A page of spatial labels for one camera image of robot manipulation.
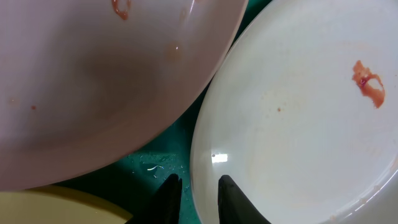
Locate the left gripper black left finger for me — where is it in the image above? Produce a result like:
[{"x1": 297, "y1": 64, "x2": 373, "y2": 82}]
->
[{"x1": 126, "y1": 174, "x2": 182, "y2": 224}]

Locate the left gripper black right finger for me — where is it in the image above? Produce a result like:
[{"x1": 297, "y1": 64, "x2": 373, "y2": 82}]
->
[{"x1": 218, "y1": 175, "x2": 271, "y2": 224}]

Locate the white plate with sauce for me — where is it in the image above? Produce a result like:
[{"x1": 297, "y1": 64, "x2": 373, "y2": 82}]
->
[{"x1": 190, "y1": 0, "x2": 397, "y2": 223}]

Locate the pinkish white plate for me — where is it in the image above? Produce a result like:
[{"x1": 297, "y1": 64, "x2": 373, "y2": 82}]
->
[{"x1": 1, "y1": 0, "x2": 247, "y2": 191}]

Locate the yellow plate with sauce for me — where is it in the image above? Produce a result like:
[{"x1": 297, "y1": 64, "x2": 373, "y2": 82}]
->
[{"x1": 1, "y1": 185, "x2": 132, "y2": 224}]

